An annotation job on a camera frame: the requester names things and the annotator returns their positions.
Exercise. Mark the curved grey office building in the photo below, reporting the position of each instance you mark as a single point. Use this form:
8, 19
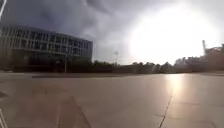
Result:
40, 41

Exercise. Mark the row of trees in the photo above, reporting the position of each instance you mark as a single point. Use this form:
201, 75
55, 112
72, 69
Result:
146, 67

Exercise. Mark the pole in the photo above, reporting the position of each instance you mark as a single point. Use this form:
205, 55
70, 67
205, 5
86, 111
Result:
65, 65

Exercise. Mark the tall lamp post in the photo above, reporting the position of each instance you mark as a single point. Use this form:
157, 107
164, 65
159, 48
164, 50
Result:
116, 58

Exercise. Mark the grey paved ground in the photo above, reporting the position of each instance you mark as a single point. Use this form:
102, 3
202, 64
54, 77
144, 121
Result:
113, 100

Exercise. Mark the building with chimney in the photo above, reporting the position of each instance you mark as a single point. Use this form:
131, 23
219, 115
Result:
213, 53

